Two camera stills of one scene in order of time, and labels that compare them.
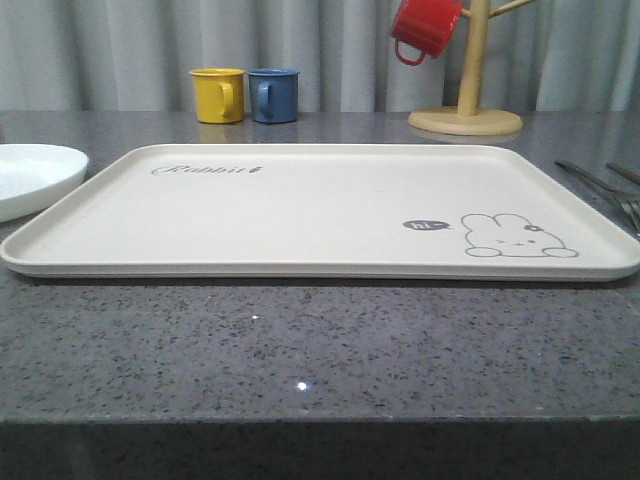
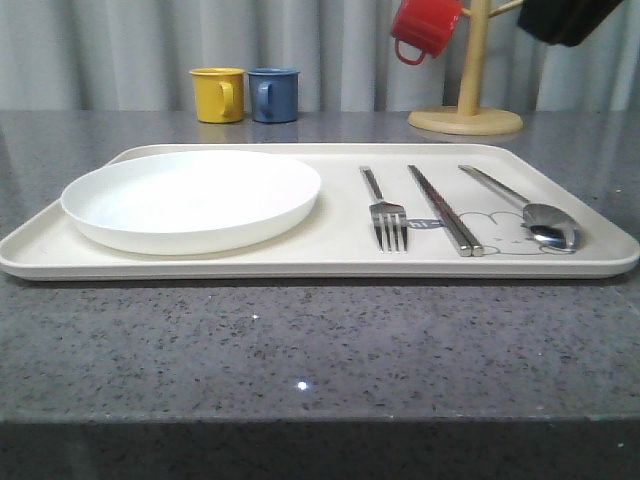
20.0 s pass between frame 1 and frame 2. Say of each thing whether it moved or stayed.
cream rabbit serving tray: stayed
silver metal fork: moved
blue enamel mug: stayed
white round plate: moved
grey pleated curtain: stayed
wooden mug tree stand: stayed
